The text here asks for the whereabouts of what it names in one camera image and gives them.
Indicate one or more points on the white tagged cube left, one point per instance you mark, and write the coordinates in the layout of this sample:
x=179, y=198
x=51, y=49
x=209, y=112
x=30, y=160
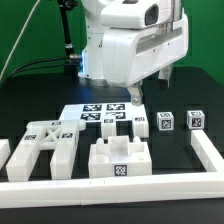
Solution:
x=165, y=121

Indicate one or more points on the white chair back frame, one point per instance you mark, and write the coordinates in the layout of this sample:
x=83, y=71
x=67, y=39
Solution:
x=60, y=136

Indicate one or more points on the white block at left edge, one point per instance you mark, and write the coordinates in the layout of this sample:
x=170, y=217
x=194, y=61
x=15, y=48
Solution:
x=4, y=151

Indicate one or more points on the white chair seat block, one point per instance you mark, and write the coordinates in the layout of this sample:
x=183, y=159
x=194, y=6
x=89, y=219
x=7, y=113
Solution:
x=119, y=157

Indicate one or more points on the white L-shaped fence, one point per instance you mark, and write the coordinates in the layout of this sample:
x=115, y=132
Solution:
x=206, y=184

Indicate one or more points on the white tagged cube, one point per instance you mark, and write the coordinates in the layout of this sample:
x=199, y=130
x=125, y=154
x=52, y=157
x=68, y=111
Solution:
x=165, y=121
x=195, y=119

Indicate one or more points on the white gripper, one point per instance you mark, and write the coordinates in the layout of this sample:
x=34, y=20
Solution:
x=132, y=55

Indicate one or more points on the white tagged cube right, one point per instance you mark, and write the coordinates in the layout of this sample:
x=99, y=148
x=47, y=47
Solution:
x=195, y=119

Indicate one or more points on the white marker base plate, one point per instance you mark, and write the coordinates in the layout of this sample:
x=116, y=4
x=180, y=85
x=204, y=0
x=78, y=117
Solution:
x=123, y=111

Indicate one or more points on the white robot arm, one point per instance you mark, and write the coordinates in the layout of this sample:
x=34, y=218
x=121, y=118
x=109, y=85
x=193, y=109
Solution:
x=101, y=15

